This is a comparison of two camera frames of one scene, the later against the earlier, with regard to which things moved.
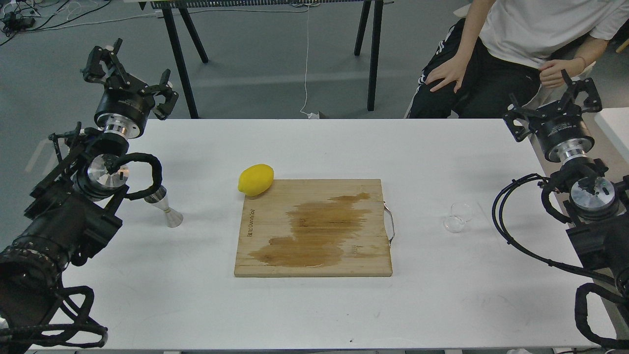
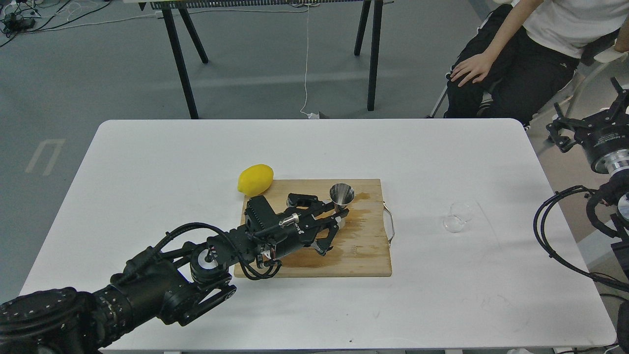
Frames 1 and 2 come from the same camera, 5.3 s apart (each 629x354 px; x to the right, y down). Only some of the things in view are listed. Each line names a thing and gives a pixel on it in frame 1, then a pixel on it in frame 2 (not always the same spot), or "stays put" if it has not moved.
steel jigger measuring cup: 159,198 to 341,194
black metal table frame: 181,15 stays put
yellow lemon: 255,179 stays put
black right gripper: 562,133 to 605,141
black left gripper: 126,101 to 287,234
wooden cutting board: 314,227 stays put
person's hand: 453,69 to 476,67
